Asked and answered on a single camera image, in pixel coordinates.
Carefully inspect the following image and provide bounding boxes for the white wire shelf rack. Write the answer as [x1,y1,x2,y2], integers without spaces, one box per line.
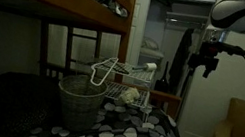
[83,54,161,125]

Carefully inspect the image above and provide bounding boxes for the black hanging garment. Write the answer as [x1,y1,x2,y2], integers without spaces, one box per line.
[165,25,196,98]

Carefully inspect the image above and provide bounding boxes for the white closet shelf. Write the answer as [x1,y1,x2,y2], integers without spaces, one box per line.
[165,8,210,27]

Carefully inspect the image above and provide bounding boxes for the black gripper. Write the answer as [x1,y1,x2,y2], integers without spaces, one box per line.
[184,38,223,81]

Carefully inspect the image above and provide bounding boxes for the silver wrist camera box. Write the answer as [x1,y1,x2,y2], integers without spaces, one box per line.
[201,26,229,46]

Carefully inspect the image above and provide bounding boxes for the woven wicker basket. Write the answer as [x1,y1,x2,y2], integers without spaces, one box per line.
[50,70,110,137]

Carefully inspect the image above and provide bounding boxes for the white cup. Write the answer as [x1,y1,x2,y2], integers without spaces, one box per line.
[117,85,142,108]

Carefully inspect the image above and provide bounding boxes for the white folded closet bedding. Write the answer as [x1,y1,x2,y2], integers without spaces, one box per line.
[138,35,168,62]

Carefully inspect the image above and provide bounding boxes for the white lint roller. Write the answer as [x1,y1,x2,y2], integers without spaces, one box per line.
[131,58,159,74]

